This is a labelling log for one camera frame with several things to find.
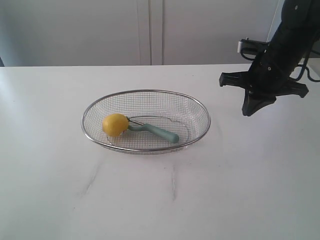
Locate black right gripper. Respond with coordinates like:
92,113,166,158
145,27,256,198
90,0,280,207
219,47,308,117

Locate teal handled vegetable peeler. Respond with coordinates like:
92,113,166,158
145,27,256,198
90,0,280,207
127,117,180,144

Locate yellow lemon with sticker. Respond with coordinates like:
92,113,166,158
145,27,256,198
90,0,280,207
102,113,129,137

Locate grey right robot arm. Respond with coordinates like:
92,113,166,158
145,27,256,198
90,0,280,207
219,0,320,117

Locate oval steel mesh basket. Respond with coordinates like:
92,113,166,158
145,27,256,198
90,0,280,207
81,89,211,155

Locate white cabinet doors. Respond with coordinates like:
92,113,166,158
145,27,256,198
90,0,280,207
0,0,283,67

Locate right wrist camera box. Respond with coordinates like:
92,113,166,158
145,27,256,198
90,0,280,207
237,38,269,61

